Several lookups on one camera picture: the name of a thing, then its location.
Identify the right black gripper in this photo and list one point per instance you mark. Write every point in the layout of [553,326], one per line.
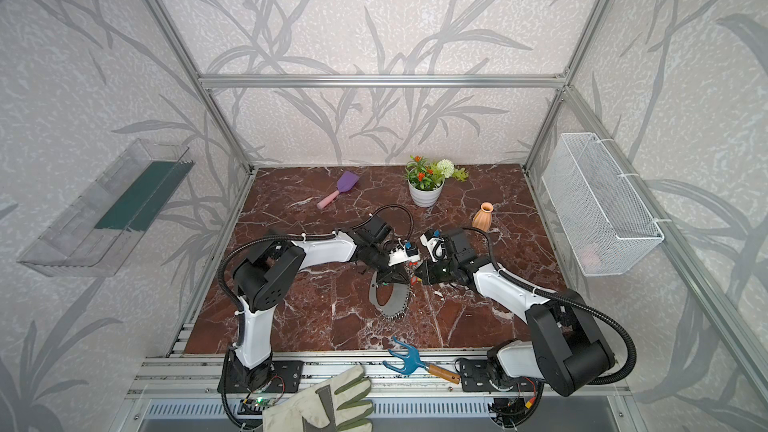
[426,272]

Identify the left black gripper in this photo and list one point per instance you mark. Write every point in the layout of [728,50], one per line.
[391,273]

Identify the blue garden hand fork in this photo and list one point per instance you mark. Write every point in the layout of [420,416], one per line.
[411,361]

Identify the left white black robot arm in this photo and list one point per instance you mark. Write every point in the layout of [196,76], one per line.
[258,275]

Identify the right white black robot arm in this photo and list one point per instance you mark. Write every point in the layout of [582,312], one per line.
[571,343]

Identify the purple pink toy spatula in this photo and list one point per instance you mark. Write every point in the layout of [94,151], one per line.
[344,184]

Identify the small terracotta vase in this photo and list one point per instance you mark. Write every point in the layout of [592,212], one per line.
[483,218]

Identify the white pot with flowers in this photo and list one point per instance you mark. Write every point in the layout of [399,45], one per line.
[426,178]

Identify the white green work glove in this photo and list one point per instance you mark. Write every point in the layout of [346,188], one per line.
[337,404]

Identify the green circuit board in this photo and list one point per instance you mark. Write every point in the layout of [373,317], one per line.
[256,405]

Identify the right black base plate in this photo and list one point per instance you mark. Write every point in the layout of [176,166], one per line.
[474,375]

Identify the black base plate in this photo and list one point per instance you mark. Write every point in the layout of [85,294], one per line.
[270,377]
[474,375]

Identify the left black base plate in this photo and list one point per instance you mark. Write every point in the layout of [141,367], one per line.
[270,377]

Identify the white wire mesh basket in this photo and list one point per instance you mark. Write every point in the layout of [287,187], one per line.
[607,224]

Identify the clear plastic wall tray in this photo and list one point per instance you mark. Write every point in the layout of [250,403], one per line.
[94,236]

